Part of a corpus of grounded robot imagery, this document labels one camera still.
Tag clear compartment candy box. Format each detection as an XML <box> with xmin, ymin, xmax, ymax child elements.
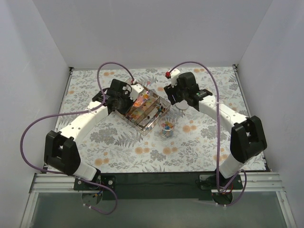
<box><xmin>116</xmin><ymin>79</ymin><xmax>171</xmax><ymax>135</ymax></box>

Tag clear glass jar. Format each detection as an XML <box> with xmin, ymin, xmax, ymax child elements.
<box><xmin>159</xmin><ymin>117</ymin><xmax>175</xmax><ymax>138</ymax></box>

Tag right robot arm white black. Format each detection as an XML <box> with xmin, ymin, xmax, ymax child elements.
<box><xmin>164</xmin><ymin>72</ymin><xmax>267</xmax><ymax>191</ymax></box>

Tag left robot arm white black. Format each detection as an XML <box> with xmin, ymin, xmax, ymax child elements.
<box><xmin>44</xmin><ymin>79</ymin><xmax>144</xmax><ymax>190</ymax></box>

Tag round metal jar lid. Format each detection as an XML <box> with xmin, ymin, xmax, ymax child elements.
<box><xmin>175</xmin><ymin>100</ymin><xmax>189</xmax><ymax>110</ymax></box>

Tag floral table mat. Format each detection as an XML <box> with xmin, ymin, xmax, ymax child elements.
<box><xmin>61</xmin><ymin>67</ymin><xmax>248</xmax><ymax>172</ymax></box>

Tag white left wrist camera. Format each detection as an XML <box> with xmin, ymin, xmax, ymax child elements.
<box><xmin>129</xmin><ymin>81</ymin><xmax>144</xmax><ymax>102</ymax></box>

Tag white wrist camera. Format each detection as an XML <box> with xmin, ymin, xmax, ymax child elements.
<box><xmin>165</xmin><ymin>69</ymin><xmax>181</xmax><ymax>87</ymax></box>
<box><xmin>129</xmin><ymin>81</ymin><xmax>144</xmax><ymax>102</ymax></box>

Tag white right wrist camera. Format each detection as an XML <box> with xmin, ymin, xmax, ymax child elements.
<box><xmin>165</xmin><ymin>69</ymin><xmax>181</xmax><ymax>87</ymax></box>

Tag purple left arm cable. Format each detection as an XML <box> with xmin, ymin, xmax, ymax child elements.
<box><xmin>20</xmin><ymin>62</ymin><xmax>136</xmax><ymax>216</ymax></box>

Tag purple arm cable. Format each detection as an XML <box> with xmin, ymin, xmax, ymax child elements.
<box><xmin>20</xmin><ymin>62</ymin><xmax>136</xmax><ymax>216</ymax></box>
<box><xmin>171</xmin><ymin>61</ymin><xmax>247</xmax><ymax>207</ymax></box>

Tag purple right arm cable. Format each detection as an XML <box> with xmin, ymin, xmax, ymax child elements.
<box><xmin>171</xmin><ymin>61</ymin><xmax>247</xmax><ymax>207</ymax></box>

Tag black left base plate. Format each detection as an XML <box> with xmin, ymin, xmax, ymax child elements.
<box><xmin>73</xmin><ymin>174</ymin><xmax>115</xmax><ymax>198</ymax></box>

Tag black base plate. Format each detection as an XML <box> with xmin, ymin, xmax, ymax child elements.
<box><xmin>196</xmin><ymin>174</ymin><xmax>243</xmax><ymax>207</ymax></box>
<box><xmin>73</xmin><ymin>174</ymin><xmax>115</xmax><ymax>198</ymax></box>

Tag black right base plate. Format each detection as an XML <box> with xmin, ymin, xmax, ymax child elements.
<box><xmin>196</xmin><ymin>174</ymin><xmax>243</xmax><ymax>207</ymax></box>

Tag aluminium frame rail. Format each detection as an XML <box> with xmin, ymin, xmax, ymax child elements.
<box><xmin>21</xmin><ymin>172</ymin><xmax>296</xmax><ymax>228</ymax></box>

